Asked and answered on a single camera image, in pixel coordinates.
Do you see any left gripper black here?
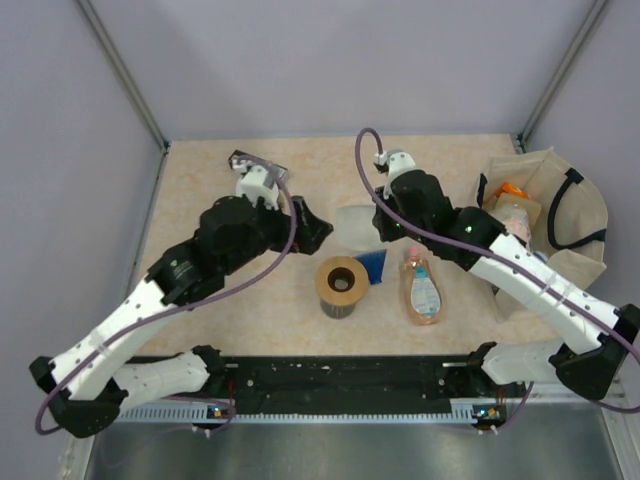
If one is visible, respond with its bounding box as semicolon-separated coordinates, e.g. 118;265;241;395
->
222;192;332;276

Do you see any wooden ring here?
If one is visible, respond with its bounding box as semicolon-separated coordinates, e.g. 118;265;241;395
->
314;255;371;304

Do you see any blue cone dripper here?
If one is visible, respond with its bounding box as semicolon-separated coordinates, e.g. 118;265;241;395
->
355;249;387;285

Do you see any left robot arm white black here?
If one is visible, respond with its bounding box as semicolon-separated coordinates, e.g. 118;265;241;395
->
29;196;333;438

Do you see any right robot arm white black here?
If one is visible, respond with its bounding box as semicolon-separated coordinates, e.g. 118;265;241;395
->
369;167;639;405

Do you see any glass flask carafe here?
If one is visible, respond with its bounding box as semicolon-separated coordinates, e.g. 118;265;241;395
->
320;299;356;320

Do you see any orange capped bottle in bag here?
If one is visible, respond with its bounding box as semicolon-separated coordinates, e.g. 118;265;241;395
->
494;182;529;199

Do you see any black rectangular box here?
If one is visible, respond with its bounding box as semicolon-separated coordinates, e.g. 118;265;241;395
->
228;149;289;183

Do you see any orange soap bottle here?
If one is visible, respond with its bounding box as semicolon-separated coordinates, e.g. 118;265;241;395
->
400;246;442;326

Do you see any beige tote bag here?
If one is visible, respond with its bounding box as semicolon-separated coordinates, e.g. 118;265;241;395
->
476;149;608;290

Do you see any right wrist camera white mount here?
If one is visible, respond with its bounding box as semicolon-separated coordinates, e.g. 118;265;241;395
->
374;149;416;176

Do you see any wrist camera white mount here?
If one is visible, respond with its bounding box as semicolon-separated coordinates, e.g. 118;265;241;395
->
235;166;280;210
374;149;416;176

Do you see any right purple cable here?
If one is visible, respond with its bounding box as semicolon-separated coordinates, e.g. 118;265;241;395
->
354;127;640;412

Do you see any purple cable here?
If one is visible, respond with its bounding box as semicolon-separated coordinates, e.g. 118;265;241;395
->
354;127;640;412
33;154;297;436

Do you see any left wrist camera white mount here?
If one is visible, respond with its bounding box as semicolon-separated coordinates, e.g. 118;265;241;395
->
235;166;280;210

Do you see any right aluminium frame post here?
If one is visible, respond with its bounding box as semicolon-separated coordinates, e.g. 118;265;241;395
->
510;0;613;154

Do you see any aluminium frame post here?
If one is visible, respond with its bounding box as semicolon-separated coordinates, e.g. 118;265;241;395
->
510;0;613;154
73;0;170;153

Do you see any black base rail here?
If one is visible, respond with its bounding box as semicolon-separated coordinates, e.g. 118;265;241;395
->
184;355;522;414

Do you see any grey cable duct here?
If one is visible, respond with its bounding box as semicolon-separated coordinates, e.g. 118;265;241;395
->
116;400;507;428

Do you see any left aluminium frame post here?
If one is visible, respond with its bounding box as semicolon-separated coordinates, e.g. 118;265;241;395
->
73;0;170;153

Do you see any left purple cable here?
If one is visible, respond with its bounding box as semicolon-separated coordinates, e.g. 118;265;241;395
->
33;154;297;436

